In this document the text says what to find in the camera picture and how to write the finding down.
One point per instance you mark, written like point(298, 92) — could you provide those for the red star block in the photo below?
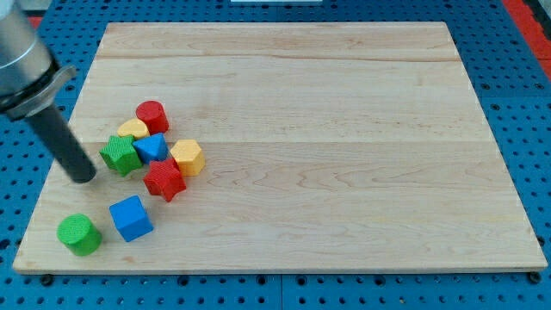
point(165, 179)

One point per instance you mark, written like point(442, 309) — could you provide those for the blue triangle block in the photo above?
point(152, 148)

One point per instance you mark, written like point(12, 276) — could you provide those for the yellow heart block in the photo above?
point(134, 127)

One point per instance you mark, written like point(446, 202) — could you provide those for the red cylinder block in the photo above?
point(153, 115)

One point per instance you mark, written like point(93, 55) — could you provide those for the wooden board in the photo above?
point(331, 148)

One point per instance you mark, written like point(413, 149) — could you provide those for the green star block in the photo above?
point(120, 155)

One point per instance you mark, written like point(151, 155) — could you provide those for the green cylinder block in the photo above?
point(79, 235)

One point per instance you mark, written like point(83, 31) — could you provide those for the yellow hexagon block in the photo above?
point(189, 157)

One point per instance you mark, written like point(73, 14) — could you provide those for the blue cube block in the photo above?
point(130, 218)

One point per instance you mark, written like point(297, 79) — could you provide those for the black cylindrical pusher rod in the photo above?
point(52, 129)

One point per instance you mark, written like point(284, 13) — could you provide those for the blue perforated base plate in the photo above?
point(507, 56)

